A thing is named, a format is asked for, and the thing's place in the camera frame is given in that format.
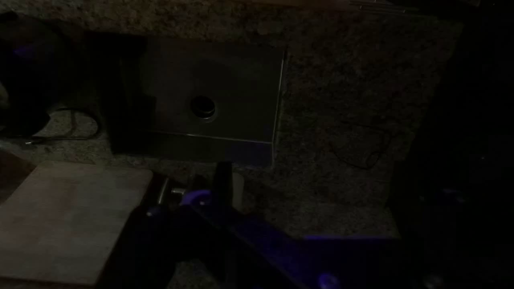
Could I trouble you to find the steel kitchen sink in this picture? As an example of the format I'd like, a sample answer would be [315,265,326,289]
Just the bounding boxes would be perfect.
[109,36,291,169]

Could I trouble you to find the sink drain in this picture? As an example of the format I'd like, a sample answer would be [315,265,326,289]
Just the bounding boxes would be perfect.
[188,95,218,123]

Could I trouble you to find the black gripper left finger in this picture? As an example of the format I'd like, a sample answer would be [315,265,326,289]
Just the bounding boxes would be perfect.
[98,171,180,289]

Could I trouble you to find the wooden cutting board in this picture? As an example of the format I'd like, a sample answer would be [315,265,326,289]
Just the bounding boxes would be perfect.
[0,161,156,286]

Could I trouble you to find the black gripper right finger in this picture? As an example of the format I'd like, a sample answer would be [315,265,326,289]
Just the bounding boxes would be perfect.
[212,159,236,214]

